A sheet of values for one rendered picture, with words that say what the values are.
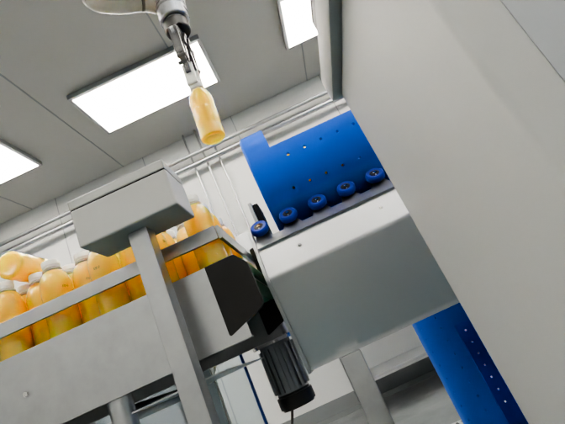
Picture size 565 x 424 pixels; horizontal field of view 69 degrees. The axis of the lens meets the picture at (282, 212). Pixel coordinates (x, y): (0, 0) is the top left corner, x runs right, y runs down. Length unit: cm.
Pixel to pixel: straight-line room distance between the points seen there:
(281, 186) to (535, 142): 76
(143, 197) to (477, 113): 64
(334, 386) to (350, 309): 337
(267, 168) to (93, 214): 39
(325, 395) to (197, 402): 357
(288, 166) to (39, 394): 69
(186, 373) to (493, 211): 58
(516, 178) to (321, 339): 72
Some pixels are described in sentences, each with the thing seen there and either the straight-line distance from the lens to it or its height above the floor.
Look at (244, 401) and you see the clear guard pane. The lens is 135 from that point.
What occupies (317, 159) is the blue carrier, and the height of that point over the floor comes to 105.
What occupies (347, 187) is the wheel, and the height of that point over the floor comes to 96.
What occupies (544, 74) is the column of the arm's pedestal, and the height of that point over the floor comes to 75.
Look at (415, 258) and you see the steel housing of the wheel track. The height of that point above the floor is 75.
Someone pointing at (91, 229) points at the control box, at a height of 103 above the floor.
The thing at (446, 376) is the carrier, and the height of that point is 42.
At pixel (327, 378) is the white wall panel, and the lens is 429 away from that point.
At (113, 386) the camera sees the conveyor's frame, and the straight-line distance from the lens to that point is 92.
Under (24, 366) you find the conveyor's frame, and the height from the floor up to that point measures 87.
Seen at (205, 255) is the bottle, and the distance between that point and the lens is 90.
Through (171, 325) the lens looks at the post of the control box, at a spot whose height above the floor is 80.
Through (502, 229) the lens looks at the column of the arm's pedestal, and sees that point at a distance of 34.
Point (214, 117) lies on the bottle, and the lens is 114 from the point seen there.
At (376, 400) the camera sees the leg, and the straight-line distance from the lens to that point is 96.
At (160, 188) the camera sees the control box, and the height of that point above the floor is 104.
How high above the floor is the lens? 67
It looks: 18 degrees up
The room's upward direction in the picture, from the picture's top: 25 degrees counter-clockwise
